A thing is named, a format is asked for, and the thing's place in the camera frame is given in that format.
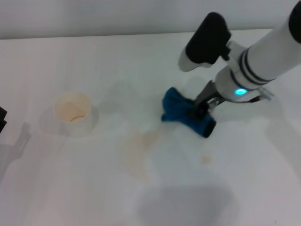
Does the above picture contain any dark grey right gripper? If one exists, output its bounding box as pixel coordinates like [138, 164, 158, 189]
[193, 80, 222, 121]

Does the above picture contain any brown water stain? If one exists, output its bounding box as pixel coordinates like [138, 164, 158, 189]
[117, 129, 213, 182]

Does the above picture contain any white paper cup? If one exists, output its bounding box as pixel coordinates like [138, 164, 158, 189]
[54, 92, 100, 137]

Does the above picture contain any blue rag with black trim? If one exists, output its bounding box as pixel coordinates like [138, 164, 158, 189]
[160, 87, 217, 138]

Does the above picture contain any right wrist cable with connector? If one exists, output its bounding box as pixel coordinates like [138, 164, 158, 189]
[248, 87, 275, 104]

